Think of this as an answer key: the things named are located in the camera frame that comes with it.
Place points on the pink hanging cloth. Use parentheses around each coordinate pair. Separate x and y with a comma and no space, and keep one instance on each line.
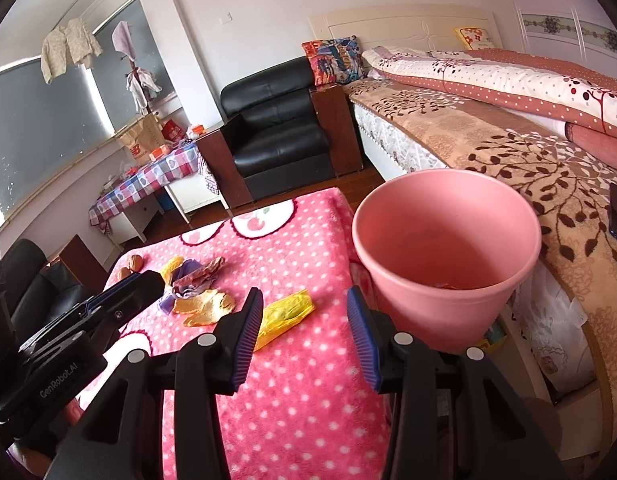
(122,37)

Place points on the bed with floral bedding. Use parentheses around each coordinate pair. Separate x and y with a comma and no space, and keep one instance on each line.
(488,135)

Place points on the red paper bag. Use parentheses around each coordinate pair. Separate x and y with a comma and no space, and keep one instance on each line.
(172,130)

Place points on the pink polka dot blanket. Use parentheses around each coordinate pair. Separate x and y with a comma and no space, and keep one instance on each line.
(298,410)

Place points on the yellow floral pillow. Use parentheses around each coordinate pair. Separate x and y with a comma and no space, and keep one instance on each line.
(474,37)

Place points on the beige hanging sweater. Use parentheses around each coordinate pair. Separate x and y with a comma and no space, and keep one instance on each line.
(68,47)

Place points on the colourful patterned pillow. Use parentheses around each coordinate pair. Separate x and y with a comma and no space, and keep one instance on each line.
(333,60)

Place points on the white wall switch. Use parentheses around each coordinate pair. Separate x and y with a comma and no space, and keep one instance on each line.
(226,18)

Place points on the orange white tissue box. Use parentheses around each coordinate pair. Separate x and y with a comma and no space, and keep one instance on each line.
(196,131)

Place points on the white desk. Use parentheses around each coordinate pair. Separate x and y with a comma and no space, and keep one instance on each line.
(188,195)

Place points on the white garment on coat rack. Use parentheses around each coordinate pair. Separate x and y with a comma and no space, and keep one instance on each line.
(141,87)

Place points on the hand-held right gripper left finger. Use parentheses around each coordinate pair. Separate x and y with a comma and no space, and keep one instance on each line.
(246,340)

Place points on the purple plastic wrapper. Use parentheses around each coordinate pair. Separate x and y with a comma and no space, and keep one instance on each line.
(181,287)

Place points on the white side table, checked cloth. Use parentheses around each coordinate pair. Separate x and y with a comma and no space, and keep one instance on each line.
(153,172)

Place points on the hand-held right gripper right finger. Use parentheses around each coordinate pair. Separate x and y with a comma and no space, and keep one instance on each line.
(363,340)

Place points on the white wardrobe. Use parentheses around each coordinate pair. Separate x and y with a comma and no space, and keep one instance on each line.
(553,10)

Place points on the pink plastic bucket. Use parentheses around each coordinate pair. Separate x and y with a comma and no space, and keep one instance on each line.
(438,320)

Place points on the small orange peel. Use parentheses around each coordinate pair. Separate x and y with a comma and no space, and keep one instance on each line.
(172,266)

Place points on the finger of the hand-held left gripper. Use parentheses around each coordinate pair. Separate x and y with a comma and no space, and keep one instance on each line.
(101,301)
(138,287)

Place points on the cream bed headboard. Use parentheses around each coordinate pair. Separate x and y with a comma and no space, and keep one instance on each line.
(403,25)

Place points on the black leather sofa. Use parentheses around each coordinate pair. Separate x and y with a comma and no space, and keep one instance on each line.
(28,280)

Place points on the black leather armchair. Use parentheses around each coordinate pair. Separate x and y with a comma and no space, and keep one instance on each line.
(278,145)

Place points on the brown paper bag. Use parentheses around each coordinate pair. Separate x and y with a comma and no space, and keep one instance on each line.
(138,140)

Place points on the pink white floral quilt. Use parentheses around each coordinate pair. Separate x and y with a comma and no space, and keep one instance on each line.
(513,80)

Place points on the floral paper wrapper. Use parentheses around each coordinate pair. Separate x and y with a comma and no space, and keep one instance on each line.
(206,269)

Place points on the large window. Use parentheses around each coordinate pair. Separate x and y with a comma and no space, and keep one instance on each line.
(38,135)

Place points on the yellow plastic bag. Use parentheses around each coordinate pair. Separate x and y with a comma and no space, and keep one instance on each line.
(288,312)

